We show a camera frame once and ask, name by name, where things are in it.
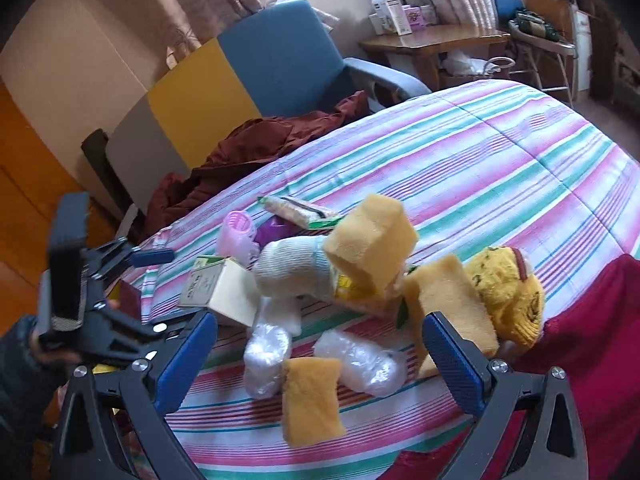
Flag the purple plastic bag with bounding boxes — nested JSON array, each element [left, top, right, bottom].
[[255, 216, 303, 249]]

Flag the white knitted sock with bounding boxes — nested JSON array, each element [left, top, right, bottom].
[[252, 235, 335, 337]]

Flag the yellow sponge block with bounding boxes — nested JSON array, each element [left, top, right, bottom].
[[322, 194, 419, 292]]

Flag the person's left hand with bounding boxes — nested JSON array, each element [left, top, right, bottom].
[[28, 327, 82, 366]]

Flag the cream tea box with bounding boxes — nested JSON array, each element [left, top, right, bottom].
[[178, 256, 262, 327]]

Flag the yellow sponge right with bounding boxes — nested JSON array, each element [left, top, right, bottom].
[[401, 254, 498, 379]]

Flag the yellow sponge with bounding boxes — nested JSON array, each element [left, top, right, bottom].
[[401, 254, 498, 379], [282, 356, 346, 448]]

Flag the clear plastic bag right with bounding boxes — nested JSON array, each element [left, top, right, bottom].
[[314, 330, 408, 398]]

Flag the clear plastic bag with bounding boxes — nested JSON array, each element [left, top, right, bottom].
[[243, 324, 292, 400], [314, 330, 408, 398]]

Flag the clear plastic bag left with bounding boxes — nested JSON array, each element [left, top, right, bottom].
[[243, 324, 292, 400]]

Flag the wooden wardrobe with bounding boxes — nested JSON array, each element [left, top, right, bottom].
[[0, 79, 120, 336]]

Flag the maroon cloth on chair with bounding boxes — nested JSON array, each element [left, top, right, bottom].
[[139, 90, 371, 240]]

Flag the yellow sponge front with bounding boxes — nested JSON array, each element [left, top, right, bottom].
[[282, 356, 346, 448]]

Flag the striped bed sheet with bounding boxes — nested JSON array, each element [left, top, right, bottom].
[[126, 80, 639, 479]]

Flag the tricolour armchair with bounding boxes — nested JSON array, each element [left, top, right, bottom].
[[81, 0, 430, 212]]

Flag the metal folding chair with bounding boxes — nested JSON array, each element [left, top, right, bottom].
[[491, 0, 577, 108]]

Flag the white boxes on table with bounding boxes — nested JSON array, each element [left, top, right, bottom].
[[371, 0, 439, 36]]

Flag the wooden side table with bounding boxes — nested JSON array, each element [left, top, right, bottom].
[[359, 25, 510, 91]]

